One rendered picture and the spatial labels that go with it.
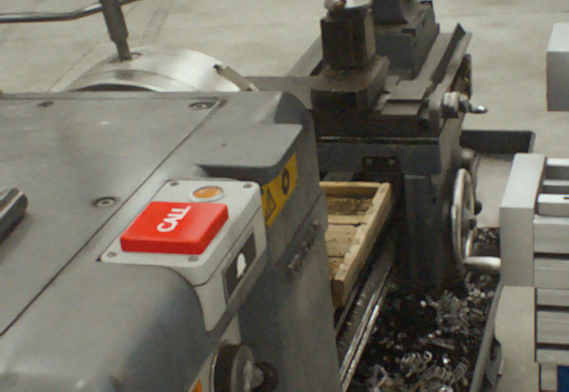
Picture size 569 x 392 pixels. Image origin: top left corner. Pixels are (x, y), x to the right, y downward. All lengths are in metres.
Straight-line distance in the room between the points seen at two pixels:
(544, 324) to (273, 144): 0.38
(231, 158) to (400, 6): 1.50
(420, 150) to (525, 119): 2.64
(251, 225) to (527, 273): 0.39
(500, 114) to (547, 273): 3.36
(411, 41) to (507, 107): 2.27
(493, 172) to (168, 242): 1.91
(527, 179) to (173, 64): 0.40
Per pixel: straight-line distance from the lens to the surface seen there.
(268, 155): 0.90
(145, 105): 1.06
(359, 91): 1.75
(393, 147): 1.81
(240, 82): 1.28
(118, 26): 1.26
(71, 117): 1.06
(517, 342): 2.99
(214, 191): 0.84
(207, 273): 0.75
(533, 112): 4.51
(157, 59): 1.26
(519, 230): 1.12
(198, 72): 1.24
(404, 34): 2.31
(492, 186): 2.55
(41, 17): 1.25
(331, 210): 1.67
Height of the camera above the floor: 1.59
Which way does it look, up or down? 23 degrees down
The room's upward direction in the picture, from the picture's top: 6 degrees counter-clockwise
